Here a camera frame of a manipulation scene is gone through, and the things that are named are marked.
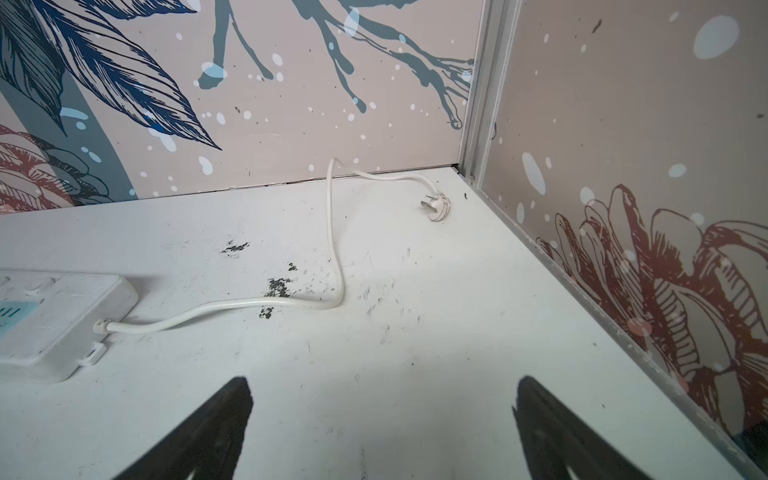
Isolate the white power strip cable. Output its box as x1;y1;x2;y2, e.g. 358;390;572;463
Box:
92;157;442;336

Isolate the white three-pin plug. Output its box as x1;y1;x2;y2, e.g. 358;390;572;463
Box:
420;191;452;223

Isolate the long white power strip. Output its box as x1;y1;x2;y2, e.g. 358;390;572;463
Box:
1;270;139;383

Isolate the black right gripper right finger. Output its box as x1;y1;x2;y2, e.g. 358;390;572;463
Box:
512;376;648;479

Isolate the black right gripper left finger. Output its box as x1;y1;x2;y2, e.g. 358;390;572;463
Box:
117;376;253;479

